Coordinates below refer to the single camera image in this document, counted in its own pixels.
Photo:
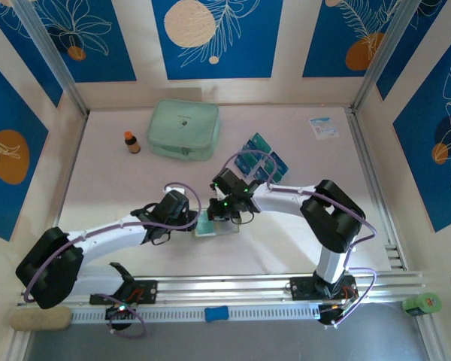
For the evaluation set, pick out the blue clip on rail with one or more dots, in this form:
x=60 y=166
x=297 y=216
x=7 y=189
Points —
x=217 y=314

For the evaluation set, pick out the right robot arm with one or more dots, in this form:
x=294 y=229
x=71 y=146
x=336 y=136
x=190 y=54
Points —
x=285 y=201

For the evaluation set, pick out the beige foam block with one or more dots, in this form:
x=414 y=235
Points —
x=41 y=319

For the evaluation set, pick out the black electronics board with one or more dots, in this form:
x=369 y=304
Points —
x=330 y=316
x=126 y=314

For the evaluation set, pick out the aluminium corner post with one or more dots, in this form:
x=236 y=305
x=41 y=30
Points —
x=52 y=60
x=385 y=56

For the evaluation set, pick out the mint green zip pouch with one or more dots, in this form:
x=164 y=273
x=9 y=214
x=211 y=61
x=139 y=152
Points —
x=182 y=128

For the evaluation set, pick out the aluminium front rail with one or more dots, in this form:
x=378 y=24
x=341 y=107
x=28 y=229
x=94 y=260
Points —
x=229 y=286

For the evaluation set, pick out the blue floral wall panel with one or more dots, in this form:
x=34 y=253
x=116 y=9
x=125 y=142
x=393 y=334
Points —
x=424 y=37
x=17 y=35
x=417 y=169
x=323 y=37
x=105 y=45
x=22 y=105
x=255 y=56

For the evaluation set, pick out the blue credit card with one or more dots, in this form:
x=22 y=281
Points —
x=262 y=175
x=280 y=161
x=243 y=166
x=250 y=148

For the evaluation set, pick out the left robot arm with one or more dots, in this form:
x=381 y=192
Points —
x=109 y=240

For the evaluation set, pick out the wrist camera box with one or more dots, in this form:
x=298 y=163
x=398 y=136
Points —
x=218 y=193
x=179 y=192

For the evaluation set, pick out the brown bottle orange cap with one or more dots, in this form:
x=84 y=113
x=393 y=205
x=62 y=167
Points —
x=132 y=144

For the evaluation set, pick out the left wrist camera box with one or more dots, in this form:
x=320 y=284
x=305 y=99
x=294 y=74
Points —
x=179 y=192

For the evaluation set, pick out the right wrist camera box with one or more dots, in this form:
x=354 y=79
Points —
x=218 y=193

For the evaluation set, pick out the blue packets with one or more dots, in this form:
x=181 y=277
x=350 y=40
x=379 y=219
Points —
x=256 y=178

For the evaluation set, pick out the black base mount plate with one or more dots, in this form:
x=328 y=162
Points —
x=150 y=291
x=300 y=289

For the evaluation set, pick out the white blue sachet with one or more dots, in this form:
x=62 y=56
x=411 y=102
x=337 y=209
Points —
x=324 y=128

